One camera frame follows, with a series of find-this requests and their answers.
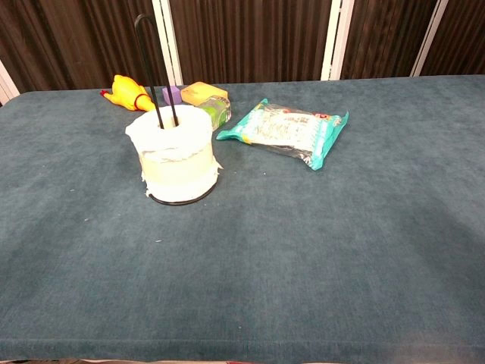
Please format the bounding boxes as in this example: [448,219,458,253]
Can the clear plastic green-label bottle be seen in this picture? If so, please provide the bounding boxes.
[196,96,233,132]

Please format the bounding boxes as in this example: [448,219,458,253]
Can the white folding screen frame post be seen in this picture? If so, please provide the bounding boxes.
[410,0,449,78]
[321,0,355,81]
[0,59,20,105]
[152,0,185,86]

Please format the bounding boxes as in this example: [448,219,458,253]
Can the white paper towel roll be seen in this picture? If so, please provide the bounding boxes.
[125,104,224,202]

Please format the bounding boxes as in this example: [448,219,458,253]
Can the orange rectangular block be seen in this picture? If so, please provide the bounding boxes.
[180,81,229,107]

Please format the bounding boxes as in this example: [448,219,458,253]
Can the black wire towel holder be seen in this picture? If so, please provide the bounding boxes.
[134,14,219,208]

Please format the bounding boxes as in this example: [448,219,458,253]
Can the yellow rubber chicken toy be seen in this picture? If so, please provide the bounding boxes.
[99,74,156,112]

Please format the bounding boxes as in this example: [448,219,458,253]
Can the teal plastic snack package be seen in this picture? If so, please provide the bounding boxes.
[215,99,349,171]

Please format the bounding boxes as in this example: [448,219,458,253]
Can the purple cube block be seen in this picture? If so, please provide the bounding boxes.
[161,85,183,105]

